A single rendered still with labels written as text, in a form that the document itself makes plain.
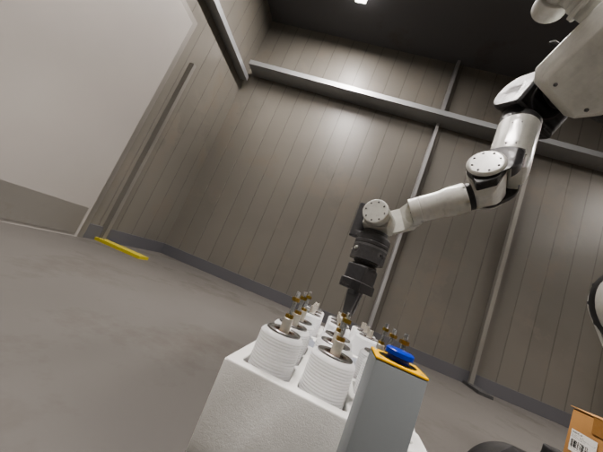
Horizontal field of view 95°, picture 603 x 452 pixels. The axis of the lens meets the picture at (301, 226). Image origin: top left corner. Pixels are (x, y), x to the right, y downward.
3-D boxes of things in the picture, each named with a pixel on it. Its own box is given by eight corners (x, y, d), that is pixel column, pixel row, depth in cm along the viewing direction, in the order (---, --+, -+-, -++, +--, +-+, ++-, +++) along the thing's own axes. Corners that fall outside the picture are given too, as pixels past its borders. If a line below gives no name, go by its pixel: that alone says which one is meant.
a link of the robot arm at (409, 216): (375, 239, 78) (425, 228, 73) (367, 230, 71) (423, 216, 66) (371, 219, 81) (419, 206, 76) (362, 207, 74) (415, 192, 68)
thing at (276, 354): (229, 428, 51) (267, 332, 54) (226, 399, 60) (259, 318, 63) (276, 438, 53) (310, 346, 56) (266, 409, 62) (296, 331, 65)
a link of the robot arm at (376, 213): (390, 256, 74) (403, 218, 76) (381, 246, 65) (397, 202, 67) (352, 245, 80) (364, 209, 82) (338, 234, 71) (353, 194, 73)
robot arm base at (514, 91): (519, 151, 79) (534, 120, 81) (574, 134, 66) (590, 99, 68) (484, 117, 76) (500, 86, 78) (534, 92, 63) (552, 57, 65)
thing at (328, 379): (271, 440, 52) (306, 345, 55) (292, 424, 60) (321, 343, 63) (315, 474, 48) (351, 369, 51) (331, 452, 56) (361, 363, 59)
